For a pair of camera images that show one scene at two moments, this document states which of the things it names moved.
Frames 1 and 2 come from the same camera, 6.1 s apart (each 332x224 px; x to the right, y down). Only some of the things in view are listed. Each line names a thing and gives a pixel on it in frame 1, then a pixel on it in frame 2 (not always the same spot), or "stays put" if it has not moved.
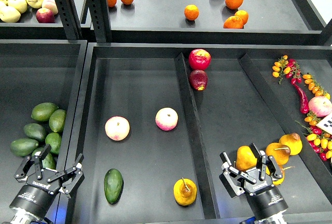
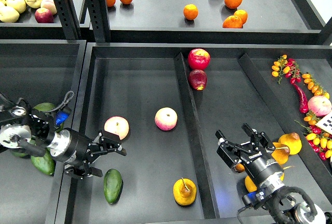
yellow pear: [280, 153] stays put
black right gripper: [265, 199] to [256, 156]
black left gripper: [38, 196] to [73, 151]
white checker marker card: [326, 123] stays put
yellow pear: [185, 192] stays put
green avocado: [113, 185] stays put
